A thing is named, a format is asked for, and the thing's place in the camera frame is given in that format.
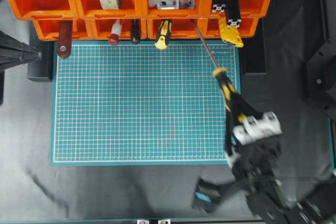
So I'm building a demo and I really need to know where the black aluminium extrusion right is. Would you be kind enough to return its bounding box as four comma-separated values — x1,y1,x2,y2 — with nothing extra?
225,0,242,28

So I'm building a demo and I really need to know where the orange lower bin with screwdrivers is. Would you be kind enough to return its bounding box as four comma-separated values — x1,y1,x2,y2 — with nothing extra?
146,19,198,39

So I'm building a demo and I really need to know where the black equipment right edge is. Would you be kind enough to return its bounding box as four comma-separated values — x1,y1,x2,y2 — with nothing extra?
306,0,335,121

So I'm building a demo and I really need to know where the brown wooden handle tool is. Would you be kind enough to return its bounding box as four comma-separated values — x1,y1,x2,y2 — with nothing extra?
57,20,73,59

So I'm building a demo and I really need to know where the dark brown handle tool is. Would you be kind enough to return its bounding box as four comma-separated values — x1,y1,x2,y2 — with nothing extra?
130,19,141,45

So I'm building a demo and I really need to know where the green cutting mat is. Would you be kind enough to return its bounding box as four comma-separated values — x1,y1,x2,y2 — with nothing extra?
50,40,227,166

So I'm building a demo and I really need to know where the orange lower bin far left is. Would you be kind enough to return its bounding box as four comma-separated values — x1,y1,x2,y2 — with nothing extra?
33,19,93,41

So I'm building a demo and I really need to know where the orange lower bin far right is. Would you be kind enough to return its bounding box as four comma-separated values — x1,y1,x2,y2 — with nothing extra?
205,17,259,39

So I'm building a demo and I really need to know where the yellow utility knife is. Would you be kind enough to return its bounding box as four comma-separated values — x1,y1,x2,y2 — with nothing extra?
218,17,244,48

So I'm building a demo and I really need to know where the yellow black screwdriver in bin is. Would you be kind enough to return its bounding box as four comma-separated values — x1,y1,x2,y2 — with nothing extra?
154,19,172,50

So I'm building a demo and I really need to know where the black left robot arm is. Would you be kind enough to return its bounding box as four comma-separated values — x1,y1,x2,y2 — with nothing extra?
0,31,41,72

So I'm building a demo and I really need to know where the orange upper bin with brackets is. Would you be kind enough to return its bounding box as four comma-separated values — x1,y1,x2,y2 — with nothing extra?
140,0,212,19

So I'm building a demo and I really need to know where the yellow black long screwdriver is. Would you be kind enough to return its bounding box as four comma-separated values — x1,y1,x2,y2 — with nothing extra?
191,19,247,125

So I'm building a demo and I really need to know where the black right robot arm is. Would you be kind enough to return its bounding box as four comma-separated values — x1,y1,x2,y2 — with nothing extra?
192,93,335,223

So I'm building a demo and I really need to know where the orange lower bin with handles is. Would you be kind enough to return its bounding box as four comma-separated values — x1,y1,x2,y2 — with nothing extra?
89,19,148,40

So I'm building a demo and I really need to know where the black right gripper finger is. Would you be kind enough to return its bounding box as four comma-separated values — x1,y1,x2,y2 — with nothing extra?
230,94,263,123
225,108,235,156

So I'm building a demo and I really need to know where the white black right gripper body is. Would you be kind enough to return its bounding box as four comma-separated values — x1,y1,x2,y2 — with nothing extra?
227,111,283,168

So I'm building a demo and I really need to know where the white and maroon handle tool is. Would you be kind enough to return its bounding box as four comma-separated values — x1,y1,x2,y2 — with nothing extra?
109,19,122,46

